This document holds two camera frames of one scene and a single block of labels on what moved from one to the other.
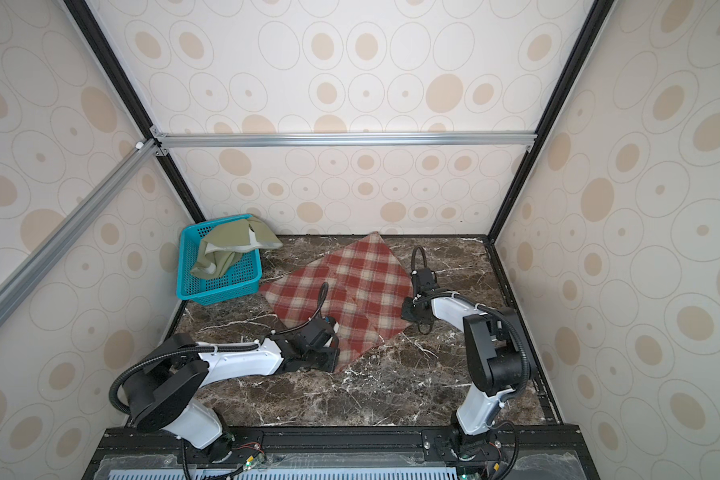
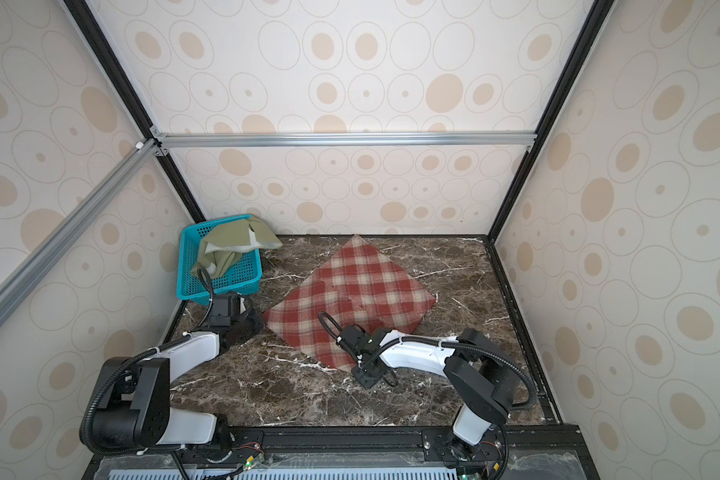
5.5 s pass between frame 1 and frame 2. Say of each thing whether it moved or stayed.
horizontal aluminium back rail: stayed
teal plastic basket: stayed
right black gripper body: moved
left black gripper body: moved
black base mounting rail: stayed
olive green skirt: stayed
